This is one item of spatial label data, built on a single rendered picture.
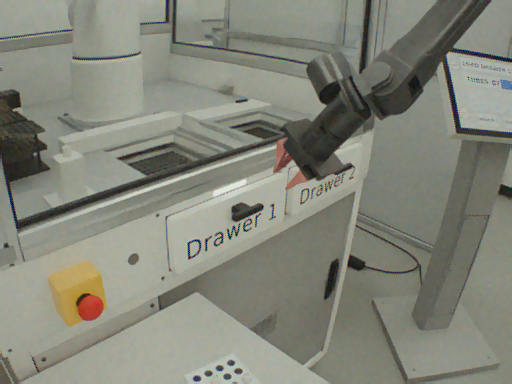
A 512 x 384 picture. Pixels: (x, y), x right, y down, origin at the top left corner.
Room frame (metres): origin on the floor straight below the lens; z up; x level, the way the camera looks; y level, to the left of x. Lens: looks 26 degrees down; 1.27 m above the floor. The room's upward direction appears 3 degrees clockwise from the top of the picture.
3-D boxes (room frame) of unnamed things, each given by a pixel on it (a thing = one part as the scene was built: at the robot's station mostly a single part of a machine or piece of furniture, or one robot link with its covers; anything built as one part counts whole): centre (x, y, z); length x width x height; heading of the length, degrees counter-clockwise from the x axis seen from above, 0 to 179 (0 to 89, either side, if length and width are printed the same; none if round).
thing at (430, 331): (1.25, -0.83, 0.51); 0.50 x 0.45 x 1.02; 6
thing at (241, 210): (0.67, 0.02, 0.91); 0.07 x 0.04 x 0.01; 138
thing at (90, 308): (0.41, 0.22, 0.88); 0.04 x 0.03 x 0.04; 138
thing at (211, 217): (0.69, 0.04, 0.87); 0.29 x 0.02 x 0.11; 138
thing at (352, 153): (0.92, -0.17, 0.87); 0.29 x 0.02 x 0.11; 138
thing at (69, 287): (0.43, 0.25, 0.88); 0.07 x 0.05 x 0.07; 138
